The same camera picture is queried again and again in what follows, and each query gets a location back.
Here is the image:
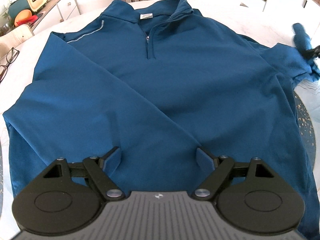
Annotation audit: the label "blue zip sweatshirt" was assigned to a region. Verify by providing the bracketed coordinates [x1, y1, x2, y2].
[3, 0, 319, 239]

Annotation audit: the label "patterned white tablecloth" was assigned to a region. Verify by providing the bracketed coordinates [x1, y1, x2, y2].
[294, 80, 319, 177]

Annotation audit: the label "dark framed eyeglasses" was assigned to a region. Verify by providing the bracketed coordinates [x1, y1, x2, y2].
[0, 47, 20, 82]

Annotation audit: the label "light wooden stand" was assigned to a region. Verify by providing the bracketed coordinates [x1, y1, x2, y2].
[0, 24, 34, 49]

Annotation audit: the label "white drawer sideboard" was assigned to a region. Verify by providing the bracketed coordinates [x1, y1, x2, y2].
[31, 0, 80, 35]

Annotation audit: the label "orange round plush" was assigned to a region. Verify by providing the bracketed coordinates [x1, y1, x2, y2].
[14, 9, 32, 27]

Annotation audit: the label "yellow green radio box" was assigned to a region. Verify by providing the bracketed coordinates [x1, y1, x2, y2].
[8, 0, 48, 19]

